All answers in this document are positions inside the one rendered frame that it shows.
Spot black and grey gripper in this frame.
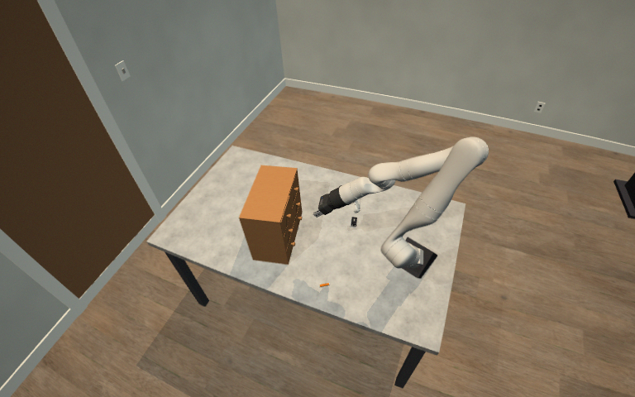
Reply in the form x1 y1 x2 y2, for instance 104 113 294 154
313 182 360 218

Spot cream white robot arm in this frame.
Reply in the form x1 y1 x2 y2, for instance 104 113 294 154
350 137 489 269

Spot brown chest of drawers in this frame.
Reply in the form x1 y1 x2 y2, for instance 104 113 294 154
239 165 298 265

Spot brown wooden drawer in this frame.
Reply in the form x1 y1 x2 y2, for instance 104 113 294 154
289 172 298 207
281 197 292 236
294 202 302 235
284 216 294 249
286 231 295 261
292 188 300 219

